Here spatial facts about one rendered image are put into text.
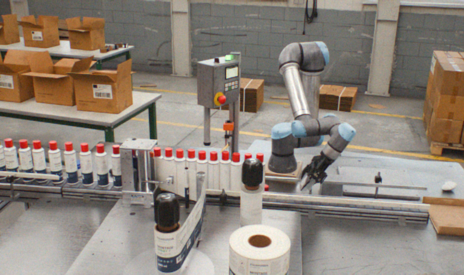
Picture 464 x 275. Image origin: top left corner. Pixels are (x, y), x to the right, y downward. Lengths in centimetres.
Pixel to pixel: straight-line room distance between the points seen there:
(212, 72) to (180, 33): 599
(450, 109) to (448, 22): 234
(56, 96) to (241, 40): 426
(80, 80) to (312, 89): 195
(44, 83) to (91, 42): 223
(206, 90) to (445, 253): 115
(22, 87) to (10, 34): 286
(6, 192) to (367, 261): 165
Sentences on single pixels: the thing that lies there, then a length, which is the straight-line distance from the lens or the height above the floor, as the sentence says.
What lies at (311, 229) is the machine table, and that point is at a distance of 203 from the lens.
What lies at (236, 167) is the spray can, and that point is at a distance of 206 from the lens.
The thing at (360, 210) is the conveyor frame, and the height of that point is 87.
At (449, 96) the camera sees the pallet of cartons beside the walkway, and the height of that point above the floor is 63.
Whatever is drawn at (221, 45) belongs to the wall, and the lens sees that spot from 775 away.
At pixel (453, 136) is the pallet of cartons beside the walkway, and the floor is 22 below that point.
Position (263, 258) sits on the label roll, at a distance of 150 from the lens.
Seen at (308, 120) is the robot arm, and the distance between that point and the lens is 203.
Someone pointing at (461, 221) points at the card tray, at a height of 83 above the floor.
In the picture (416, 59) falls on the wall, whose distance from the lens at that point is 733.
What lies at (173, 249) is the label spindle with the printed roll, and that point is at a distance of 158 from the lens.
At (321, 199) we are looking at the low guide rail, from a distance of 210.
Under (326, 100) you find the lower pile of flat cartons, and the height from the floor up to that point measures 13.
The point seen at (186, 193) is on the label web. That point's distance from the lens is 202.
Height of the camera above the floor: 189
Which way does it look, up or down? 20 degrees down
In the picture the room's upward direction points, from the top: 1 degrees clockwise
